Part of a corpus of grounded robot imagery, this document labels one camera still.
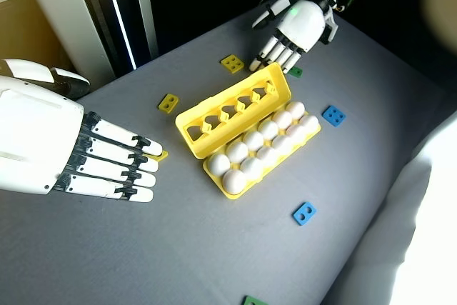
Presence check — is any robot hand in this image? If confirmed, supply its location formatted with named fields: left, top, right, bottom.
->
left=248, top=0, right=327, bottom=74
left=0, top=58, right=164, bottom=204

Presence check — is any yellow egg carton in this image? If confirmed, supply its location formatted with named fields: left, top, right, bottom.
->
left=174, top=61, right=322, bottom=201

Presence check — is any yellow four-hole block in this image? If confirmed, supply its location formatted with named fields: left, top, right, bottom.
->
left=220, top=54, right=246, bottom=75

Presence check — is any blue four-hole block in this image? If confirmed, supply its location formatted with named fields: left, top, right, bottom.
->
left=321, top=104, right=347, bottom=128

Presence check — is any white cabinet panel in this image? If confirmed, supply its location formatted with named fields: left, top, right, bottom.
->
left=13, top=0, right=117, bottom=81

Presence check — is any yellow two-hole block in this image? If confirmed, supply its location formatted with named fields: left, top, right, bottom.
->
left=158, top=93, right=180, bottom=114

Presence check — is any yellow triangle three-hole block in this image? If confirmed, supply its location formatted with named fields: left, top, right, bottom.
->
left=144, top=150, right=169, bottom=163

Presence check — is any grey table cloth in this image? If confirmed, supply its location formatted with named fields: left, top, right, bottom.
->
left=0, top=0, right=457, bottom=305

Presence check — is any blue two-hole block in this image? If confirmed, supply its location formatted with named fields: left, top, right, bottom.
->
left=291, top=201, right=318, bottom=226

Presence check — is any green flat block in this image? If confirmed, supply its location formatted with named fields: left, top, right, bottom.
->
left=242, top=294, right=271, bottom=305

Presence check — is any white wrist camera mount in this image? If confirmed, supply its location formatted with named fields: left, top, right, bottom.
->
left=322, top=14, right=338, bottom=46

